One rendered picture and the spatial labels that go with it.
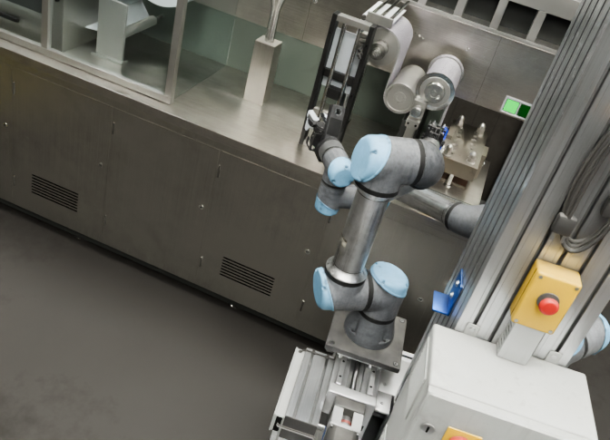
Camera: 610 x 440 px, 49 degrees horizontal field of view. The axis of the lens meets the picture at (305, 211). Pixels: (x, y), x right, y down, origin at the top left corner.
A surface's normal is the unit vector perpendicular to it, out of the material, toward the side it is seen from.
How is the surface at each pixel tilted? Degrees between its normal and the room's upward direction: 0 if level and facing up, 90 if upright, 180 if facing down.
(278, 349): 0
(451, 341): 0
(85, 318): 0
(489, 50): 90
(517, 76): 90
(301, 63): 90
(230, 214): 90
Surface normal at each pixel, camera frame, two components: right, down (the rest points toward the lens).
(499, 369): 0.23, -0.81
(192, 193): -0.33, 0.46
